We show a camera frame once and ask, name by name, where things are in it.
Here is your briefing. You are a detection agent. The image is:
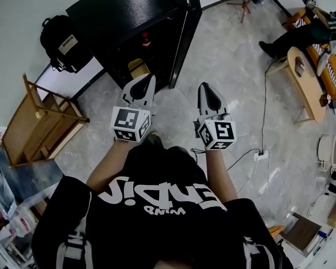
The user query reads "black power cable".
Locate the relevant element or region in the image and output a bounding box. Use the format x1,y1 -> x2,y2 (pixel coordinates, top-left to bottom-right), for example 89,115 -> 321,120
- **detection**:
226,68 -> 269,170

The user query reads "small brown block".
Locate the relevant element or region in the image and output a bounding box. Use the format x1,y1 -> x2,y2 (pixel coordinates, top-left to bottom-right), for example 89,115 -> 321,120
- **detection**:
295,58 -> 305,77

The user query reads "person's black shoe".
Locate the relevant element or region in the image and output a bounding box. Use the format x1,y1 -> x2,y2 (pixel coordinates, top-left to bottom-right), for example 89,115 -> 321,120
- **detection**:
143,131 -> 165,151

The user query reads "yellow striped sofa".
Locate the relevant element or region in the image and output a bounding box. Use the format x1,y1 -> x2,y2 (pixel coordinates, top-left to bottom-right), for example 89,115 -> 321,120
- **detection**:
285,6 -> 336,101

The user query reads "yellow packet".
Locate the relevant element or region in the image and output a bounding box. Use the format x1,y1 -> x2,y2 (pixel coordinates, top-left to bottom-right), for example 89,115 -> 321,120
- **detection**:
127,58 -> 151,80

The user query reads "white round wire rack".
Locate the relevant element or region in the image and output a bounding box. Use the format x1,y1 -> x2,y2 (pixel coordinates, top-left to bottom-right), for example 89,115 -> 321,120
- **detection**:
315,131 -> 336,170

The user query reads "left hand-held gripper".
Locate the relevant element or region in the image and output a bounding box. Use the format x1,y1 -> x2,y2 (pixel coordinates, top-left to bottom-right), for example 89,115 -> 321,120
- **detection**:
110,74 -> 157,144

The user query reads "black fridge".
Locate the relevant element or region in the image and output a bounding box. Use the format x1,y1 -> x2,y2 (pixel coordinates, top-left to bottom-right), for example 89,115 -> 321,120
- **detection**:
65,0 -> 204,91

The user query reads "black backpack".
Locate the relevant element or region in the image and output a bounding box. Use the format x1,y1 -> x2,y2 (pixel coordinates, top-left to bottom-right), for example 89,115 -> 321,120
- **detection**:
39,15 -> 95,74

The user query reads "wooden coat stand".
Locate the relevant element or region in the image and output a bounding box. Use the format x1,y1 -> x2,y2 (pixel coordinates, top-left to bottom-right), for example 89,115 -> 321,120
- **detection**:
226,0 -> 267,24

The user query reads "person's left forearm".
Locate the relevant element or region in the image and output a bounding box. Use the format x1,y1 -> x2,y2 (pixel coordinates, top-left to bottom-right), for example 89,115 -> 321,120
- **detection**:
86,140 -> 136,193

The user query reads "oval wooden table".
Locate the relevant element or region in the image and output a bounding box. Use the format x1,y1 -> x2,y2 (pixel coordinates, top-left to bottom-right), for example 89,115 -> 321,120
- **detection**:
268,46 -> 328,125

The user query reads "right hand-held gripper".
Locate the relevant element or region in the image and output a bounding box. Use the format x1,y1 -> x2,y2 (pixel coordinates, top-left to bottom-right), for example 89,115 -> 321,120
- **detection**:
192,82 -> 237,151

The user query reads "person's right forearm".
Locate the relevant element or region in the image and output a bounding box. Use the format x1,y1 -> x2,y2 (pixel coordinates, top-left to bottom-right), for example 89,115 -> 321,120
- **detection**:
203,148 -> 239,203

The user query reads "red-capped soda bottle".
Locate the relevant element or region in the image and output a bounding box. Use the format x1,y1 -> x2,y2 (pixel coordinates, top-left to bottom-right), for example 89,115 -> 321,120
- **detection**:
141,32 -> 154,49

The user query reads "white cable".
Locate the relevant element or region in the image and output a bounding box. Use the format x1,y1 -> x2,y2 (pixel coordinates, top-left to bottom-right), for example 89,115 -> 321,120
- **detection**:
237,155 -> 273,200

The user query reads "black wrist cord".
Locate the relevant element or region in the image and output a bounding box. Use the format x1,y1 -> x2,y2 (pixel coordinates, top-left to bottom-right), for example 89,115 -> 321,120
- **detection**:
189,147 -> 207,163

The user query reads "wooden chair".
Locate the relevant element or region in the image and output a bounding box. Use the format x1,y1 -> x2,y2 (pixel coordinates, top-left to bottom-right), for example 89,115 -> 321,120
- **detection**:
1,72 -> 91,169

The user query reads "person's black printed t-shirt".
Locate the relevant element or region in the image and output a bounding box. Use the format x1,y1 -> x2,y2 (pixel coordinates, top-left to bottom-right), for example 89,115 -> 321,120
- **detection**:
30,144 -> 295,269

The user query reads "clear plastic storage box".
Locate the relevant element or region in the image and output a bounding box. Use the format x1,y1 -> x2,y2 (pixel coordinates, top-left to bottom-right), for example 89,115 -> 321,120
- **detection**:
0,143 -> 66,269

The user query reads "white power strip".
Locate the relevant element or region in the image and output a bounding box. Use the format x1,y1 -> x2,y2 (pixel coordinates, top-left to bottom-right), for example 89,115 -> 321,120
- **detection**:
253,147 -> 271,161

